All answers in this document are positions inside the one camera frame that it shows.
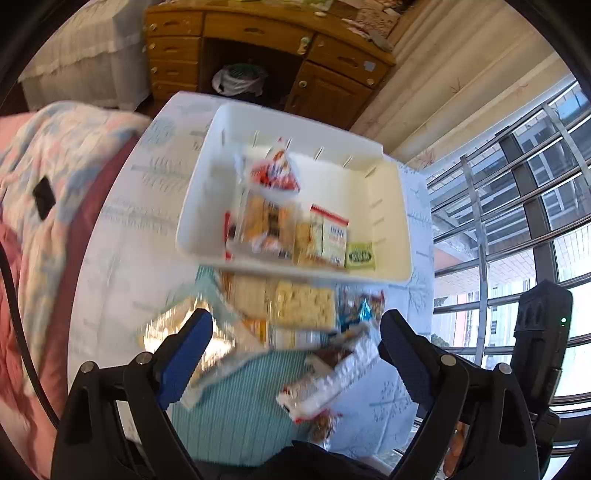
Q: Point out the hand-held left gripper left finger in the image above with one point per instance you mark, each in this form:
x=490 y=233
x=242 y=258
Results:
x=184 y=364

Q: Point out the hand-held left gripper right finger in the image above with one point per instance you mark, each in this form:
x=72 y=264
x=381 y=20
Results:
x=411 y=364

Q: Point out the clear bread packet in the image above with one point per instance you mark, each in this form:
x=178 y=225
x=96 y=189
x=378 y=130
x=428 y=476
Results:
x=166 y=323

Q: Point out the blue candy wrapper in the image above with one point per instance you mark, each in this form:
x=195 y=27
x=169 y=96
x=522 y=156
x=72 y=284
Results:
x=364 y=311

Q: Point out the brown nut candy packet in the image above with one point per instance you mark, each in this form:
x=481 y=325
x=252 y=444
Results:
x=323 y=427

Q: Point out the small green snack packet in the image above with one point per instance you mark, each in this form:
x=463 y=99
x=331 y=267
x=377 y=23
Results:
x=360 y=256

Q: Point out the clear puffed rice cracker packet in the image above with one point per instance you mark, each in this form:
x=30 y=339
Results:
x=302 y=302

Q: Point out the red yellow cracker packet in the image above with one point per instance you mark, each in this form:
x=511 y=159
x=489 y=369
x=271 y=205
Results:
x=323 y=235

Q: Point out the bread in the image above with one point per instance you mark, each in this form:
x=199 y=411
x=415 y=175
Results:
x=265 y=221

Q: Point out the white plastic bin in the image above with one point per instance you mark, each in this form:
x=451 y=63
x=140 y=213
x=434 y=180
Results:
x=351 y=198

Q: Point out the red white snack packet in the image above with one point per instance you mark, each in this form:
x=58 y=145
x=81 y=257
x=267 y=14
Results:
x=277 y=175

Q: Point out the brown candy wrapper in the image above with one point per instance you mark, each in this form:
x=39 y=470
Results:
x=376 y=299

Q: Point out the white cracker packet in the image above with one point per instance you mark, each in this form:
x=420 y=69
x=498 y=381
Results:
x=242 y=288

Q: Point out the window with steel grille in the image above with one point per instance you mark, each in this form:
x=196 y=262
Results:
x=480 y=221

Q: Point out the pink blanket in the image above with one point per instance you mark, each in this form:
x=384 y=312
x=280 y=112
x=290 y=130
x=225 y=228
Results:
x=51 y=323

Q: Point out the small black device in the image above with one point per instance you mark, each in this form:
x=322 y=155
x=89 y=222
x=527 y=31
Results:
x=45 y=198

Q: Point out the floral blanket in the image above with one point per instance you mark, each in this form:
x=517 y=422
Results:
x=55 y=152

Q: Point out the plastic bag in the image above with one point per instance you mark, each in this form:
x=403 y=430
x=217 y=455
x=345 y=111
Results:
x=238 y=78

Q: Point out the cloth covered cabinet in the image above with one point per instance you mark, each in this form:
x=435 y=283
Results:
x=78 y=55

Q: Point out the wooden desk with drawers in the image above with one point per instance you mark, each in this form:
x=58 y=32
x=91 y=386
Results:
x=258 y=30

